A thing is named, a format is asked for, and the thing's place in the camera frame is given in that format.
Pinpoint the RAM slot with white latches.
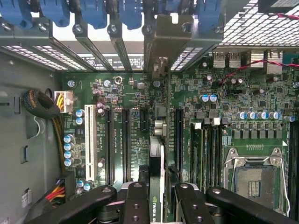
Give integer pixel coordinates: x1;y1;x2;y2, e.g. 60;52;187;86
294;120;299;221
209;117;221;187

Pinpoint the long black expansion slot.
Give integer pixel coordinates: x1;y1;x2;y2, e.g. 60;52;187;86
121;108;132;184
174;107;185;182
104;107;115;186

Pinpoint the CPU socket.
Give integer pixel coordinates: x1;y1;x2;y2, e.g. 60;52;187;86
223;146;290;217

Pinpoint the white expansion slot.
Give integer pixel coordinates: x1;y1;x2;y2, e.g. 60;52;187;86
84;104;97;182

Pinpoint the short black expansion slot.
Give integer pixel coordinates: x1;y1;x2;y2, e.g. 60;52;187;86
139;108;150;132

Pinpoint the silver socket locking lever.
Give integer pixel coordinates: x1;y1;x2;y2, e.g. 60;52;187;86
277;148;292;217

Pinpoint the green motherboard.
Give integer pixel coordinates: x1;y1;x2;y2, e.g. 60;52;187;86
62;53;299;224

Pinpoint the white power connector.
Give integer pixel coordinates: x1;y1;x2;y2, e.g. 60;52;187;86
54;91;73;113

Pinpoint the open dark PC case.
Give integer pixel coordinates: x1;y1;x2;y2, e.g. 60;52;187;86
0;0;299;224

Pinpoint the silver USB port block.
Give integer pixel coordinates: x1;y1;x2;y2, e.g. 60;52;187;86
213;51;242;69

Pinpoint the silver port shield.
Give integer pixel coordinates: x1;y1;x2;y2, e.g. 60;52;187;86
266;50;285;75
249;50;266;68

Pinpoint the blue card retention clip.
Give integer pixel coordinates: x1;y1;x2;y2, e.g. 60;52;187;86
79;0;108;30
38;0;71;28
163;0;183;11
193;0;222;33
0;0;33;28
118;0;143;30

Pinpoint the red yellow wire bundle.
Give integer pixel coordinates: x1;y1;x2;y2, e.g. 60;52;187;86
45;171;75;206

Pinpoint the black yellow braided wire bundle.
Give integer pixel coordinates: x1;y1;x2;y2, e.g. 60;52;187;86
21;90;66;173

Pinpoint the red black twisted wire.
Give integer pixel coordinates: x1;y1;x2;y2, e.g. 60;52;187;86
216;12;299;96

